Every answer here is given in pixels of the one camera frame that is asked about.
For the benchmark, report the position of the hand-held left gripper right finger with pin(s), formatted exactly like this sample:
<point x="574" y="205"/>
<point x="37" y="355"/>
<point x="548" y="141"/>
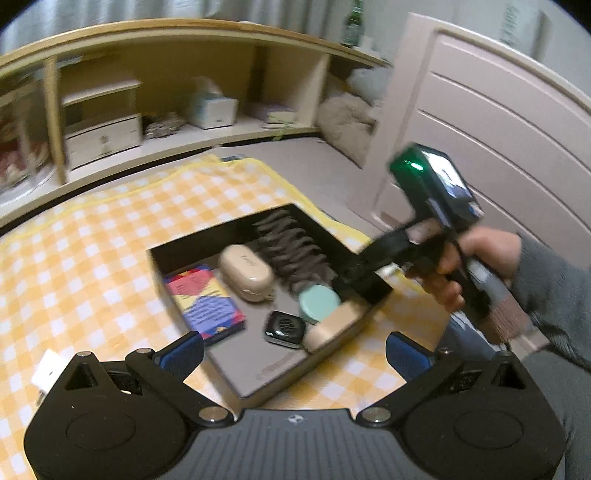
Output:
<point x="406" y="355"/>

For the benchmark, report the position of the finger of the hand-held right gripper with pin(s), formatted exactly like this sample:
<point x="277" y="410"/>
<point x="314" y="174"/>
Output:
<point x="385" y="242"/>
<point x="362" y="277"/>

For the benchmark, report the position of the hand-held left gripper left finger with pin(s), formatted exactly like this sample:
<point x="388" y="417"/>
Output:
<point x="182" y="353"/>

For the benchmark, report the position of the colourful patterned card box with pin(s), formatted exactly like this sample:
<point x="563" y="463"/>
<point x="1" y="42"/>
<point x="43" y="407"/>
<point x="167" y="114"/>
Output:
<point x="207" y="309"/>

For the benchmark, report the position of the mint green round tin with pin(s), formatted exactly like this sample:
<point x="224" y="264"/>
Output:
<point x="318" y="302"/>

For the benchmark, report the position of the light wooden block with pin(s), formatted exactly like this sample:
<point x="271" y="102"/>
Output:
<point x="332" y="325"/>

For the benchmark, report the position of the black storage box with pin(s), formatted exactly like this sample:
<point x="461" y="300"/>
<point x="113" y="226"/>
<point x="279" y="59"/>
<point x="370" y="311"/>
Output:
<point x="258" y="364"/>

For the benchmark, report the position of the black square key fob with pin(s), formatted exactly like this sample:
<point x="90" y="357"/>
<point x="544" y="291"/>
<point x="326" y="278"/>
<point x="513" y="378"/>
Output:
<point x="284" y="328"/>

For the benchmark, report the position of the person's right forearm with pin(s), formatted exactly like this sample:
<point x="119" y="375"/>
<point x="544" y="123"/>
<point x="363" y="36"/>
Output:
<point x="554" y="286"/>

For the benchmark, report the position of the person's right hand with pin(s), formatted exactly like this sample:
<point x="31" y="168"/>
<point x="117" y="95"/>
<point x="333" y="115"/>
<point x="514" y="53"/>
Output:
<point x="489" y="249"/>

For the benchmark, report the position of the beige oval case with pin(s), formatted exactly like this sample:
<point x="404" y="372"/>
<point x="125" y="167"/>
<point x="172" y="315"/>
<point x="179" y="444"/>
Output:
<point x="244" y="272"/>

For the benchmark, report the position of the white panelled door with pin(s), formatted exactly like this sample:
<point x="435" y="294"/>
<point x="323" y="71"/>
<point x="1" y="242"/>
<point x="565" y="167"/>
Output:
<point x="508" y="115"/>

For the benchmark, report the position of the beige plush toy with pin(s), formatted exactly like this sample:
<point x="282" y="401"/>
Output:
<point x="346" y="124"/>

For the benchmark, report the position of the mint plush toy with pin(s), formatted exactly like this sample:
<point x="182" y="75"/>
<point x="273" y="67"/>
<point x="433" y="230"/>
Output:
<point x="369" y="83"/>

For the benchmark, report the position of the yellow checked mat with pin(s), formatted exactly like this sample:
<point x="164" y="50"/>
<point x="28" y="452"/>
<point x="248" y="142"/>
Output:
<point x="92" y="254"/>

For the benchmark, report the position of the white charger plug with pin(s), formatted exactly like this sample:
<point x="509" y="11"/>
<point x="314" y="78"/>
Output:
<point x="48" y="374"/>

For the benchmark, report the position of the lilac notebook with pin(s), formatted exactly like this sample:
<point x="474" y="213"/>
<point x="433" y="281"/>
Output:
<point x="281" y="117"/>

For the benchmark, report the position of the small white box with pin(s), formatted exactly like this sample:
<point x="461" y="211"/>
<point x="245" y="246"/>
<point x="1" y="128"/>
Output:
<point x="365" y="43"/>

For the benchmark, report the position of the blue cloth edge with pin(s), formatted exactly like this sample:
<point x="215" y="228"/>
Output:
<point x="232" y="158"/>

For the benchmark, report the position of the green glass bottle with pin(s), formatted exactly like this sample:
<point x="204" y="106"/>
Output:
<point x="353" y="27"/>

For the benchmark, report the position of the white paper sheet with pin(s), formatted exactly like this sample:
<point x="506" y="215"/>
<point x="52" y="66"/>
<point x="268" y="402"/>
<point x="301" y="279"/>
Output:
<point x="521" y="21"/>

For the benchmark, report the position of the white tissue box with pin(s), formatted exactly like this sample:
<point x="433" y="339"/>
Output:
<point x="214" y="113"/>

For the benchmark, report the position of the pale crocheted item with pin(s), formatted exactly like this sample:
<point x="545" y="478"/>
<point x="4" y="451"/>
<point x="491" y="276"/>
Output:
<point x="164" y="125"/>

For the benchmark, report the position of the white mini drawer cabinet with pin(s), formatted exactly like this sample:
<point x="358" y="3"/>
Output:
<point x="101" y="138"/>

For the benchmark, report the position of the doll in clear case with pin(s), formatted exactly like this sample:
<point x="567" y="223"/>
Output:
<point x="18" y="157"/>

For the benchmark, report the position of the wooden shelf unit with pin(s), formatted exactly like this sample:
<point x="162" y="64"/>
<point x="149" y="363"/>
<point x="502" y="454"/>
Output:
<point x="184" y="34"/>

